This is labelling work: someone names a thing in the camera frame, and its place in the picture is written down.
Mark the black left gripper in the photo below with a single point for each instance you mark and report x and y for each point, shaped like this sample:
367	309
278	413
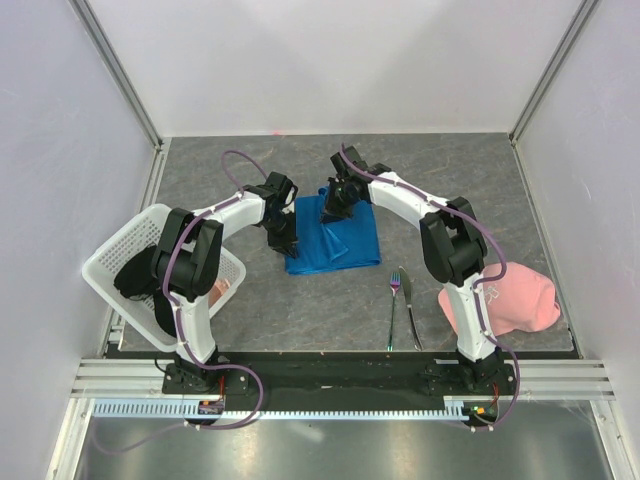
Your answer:
286	245

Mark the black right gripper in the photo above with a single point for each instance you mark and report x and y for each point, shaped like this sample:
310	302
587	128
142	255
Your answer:
333	213

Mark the blue cloth napkin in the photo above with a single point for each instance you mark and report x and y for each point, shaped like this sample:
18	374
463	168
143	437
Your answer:
324	248

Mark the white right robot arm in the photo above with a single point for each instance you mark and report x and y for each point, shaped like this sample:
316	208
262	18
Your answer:
453	242

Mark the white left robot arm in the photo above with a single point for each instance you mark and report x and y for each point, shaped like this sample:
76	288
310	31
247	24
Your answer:
187	257

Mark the pink cap in basket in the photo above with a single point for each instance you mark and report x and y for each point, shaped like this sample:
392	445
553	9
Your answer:
219	288

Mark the iridescent rainbow fork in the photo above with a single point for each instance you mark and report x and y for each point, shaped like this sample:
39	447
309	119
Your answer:
394	284

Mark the silver table knife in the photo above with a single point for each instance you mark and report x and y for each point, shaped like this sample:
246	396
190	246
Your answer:
407	292

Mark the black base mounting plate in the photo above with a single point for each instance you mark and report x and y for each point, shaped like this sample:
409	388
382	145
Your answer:
341	379

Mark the white plastic perforated basket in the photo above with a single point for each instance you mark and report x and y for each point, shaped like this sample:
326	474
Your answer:
144	230

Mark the black cloth in basket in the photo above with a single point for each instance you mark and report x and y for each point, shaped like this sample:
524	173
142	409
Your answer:
135	282

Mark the pink baseball cap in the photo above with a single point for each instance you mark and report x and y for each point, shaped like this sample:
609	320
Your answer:
522	300

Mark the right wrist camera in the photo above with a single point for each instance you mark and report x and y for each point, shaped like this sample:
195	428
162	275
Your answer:
347	161

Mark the light blue cable duct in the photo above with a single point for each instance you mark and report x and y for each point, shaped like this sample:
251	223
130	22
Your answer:
182	409

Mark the left aluminium frame post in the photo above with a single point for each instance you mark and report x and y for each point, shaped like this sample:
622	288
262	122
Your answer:
106	51

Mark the aluminium frame post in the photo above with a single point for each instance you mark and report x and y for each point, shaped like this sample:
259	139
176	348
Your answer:
106	51
562	51

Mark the right aluminium frame post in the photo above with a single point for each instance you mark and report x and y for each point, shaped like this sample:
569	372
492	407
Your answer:
562	51

